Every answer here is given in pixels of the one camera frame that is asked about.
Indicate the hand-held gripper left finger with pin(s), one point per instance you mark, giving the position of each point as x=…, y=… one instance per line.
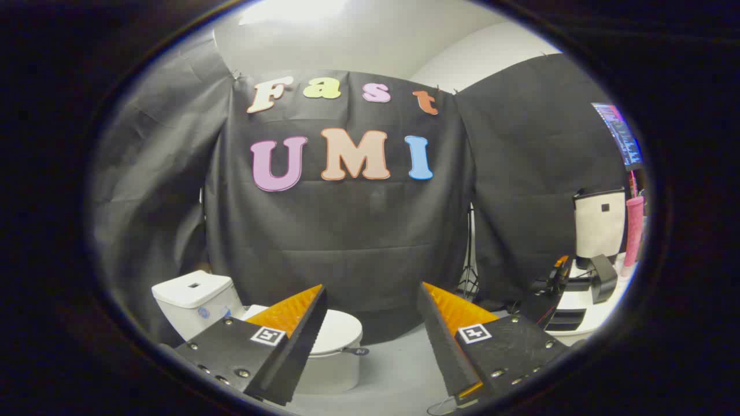
x=300, y=338

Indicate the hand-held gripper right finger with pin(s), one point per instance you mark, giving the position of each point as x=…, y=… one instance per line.
x=442, y=341

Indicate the white toilet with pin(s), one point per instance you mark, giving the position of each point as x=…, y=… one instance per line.
x=193, y=297

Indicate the black tripod stand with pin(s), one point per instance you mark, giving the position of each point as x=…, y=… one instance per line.
x=469, y=271

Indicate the black orange handheld device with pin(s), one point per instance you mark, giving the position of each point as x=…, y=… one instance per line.
x=549, y=297

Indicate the black backdrop cloth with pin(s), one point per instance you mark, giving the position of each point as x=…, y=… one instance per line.
x=358, y=231

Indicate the black curved holder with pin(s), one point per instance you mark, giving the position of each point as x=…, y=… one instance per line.
x=603, y=278

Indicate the pink bottle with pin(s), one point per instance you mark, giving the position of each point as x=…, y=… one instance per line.
x=634, y=231

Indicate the computer monitor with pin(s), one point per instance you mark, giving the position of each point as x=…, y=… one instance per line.
x=621, y=134

